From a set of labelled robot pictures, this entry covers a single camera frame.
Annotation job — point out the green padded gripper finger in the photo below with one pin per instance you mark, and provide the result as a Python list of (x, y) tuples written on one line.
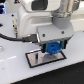
[(43, 47), (65, 42)]

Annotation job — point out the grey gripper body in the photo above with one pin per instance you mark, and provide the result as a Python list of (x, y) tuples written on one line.
[(54, 32)]

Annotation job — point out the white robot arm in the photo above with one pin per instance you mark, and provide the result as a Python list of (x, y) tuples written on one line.
[(46, 21)]

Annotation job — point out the black framed peg base plate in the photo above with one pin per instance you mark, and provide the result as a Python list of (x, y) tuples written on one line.
[(36, 58)]

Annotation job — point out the blue gear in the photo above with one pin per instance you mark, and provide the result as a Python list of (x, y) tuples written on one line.
[(53, 48)]

